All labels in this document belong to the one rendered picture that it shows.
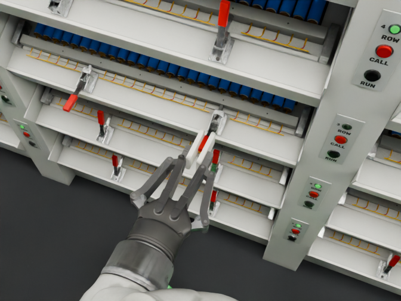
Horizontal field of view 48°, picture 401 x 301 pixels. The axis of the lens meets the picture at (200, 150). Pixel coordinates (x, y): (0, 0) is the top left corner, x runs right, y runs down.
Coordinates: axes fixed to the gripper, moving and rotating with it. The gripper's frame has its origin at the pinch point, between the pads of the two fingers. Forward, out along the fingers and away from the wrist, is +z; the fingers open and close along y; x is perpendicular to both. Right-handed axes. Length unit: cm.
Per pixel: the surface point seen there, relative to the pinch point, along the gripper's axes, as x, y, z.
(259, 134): -2.2, 7.9, 9.3
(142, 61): 2.5, -17.1, 13.5
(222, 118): -0.1, 0.9, 8.3
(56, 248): -58, -38, -5
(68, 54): 1.4, -31.4, 10.7
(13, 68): -3.6, -42.9, 7.0
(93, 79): -1.6, -25.7, 9.1
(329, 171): -2.2, 21.4, 6.3
